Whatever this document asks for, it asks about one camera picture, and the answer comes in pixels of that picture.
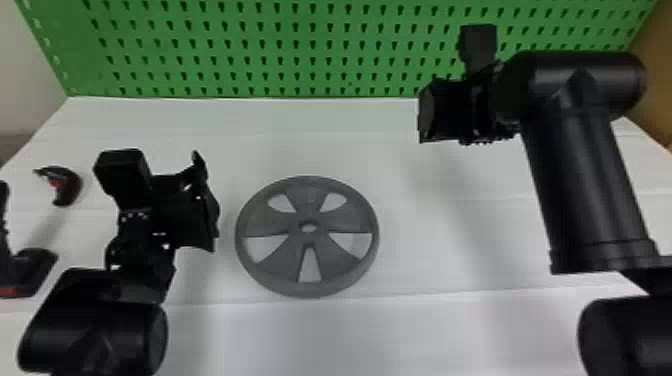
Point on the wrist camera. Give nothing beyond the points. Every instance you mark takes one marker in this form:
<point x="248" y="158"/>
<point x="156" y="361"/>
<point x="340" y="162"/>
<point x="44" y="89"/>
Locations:
<point x="476" y="46"/>
<point x="123" y="176"/>

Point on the grey wheel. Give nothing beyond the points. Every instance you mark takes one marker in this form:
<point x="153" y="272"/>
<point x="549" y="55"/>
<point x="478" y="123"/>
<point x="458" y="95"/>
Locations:
<point x="307" y="236"/>

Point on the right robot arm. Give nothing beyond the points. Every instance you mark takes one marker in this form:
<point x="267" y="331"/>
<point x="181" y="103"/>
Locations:
<point x="582" y="168"/>

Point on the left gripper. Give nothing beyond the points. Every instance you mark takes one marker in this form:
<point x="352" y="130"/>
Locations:
<point x="184" y="218"/>

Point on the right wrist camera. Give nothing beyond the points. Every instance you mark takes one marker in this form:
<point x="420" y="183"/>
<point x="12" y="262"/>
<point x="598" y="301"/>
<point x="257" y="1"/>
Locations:
<point x="476" y="46"/>

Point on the black and red tool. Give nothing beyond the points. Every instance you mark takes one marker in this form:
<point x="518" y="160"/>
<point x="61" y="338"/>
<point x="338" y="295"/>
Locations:
<point x="63" y="185"/>

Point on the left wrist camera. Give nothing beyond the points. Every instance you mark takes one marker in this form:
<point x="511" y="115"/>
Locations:
<point x="123" y="176"/>

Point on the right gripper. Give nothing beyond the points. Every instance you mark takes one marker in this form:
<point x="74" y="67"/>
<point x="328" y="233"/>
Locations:
<point x="446" y="113"/>

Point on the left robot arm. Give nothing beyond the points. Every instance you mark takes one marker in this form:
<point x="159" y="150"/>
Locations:
<point x="94" y="325"/>

